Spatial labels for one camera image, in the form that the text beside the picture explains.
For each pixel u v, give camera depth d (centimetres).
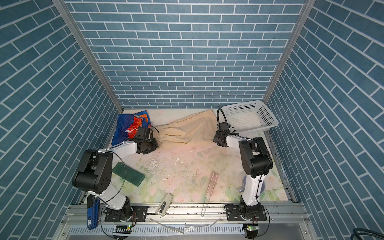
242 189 76
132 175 88
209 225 71
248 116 114
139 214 73
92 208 72
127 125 108
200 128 109
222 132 81
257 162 52
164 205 75
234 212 74
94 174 47
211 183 81
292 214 75
